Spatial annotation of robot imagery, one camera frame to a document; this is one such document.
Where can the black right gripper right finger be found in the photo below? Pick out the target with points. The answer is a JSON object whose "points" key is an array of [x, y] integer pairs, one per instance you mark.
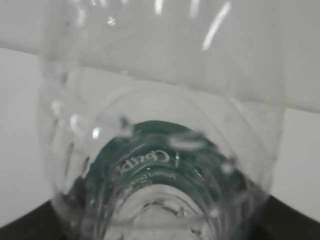
{"points": [[281, 222]]}

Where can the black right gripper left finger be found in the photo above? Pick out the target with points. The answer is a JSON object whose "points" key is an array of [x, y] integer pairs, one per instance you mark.
{"points": [[39, 224]]}

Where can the clear water bottle green label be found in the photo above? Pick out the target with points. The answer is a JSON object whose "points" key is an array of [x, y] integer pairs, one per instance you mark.
{"points": [[160, 119]]}

